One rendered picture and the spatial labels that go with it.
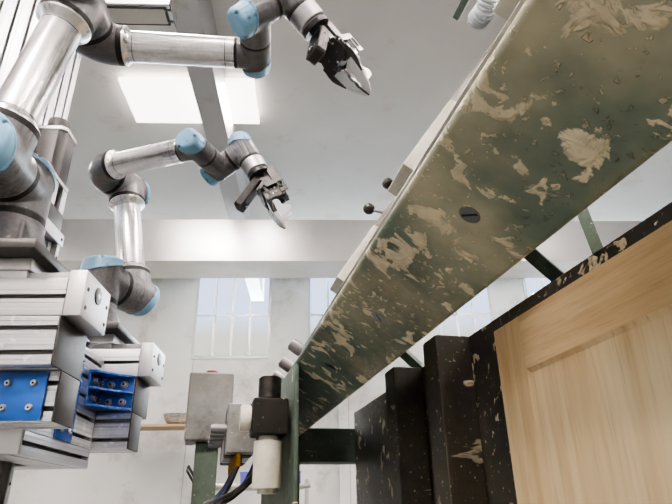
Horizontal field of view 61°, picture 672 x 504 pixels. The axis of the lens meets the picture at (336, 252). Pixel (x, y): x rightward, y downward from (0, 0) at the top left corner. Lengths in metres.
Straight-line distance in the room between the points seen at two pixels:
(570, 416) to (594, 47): 0.46
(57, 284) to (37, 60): 0.46
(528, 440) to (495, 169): 0.44
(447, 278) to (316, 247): 5.92
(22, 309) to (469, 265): 0.87
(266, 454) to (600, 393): 0.55
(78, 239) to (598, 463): 6.60
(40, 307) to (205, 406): 0.61
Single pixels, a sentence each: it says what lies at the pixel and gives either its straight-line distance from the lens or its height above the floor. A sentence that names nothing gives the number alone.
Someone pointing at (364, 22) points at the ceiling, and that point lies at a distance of 5.00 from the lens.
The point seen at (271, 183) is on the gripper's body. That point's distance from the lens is 1.75.
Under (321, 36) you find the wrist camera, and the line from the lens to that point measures 1.36.
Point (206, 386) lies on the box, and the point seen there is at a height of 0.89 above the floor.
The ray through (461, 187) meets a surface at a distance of 0.44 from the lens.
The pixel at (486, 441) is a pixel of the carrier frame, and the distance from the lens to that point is 0.92.
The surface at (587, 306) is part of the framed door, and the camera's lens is 0.67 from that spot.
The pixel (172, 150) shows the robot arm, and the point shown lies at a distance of 1.81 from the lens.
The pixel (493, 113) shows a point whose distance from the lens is 0.39.
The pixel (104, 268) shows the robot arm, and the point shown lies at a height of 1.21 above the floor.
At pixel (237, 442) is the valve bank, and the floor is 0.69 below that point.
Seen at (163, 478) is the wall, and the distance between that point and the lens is 9.15.
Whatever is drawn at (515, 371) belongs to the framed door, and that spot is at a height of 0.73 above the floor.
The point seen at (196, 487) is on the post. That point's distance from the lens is 1.63.
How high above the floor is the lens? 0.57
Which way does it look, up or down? 25 degrees up
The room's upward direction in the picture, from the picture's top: 1 degrees counter-clockwise
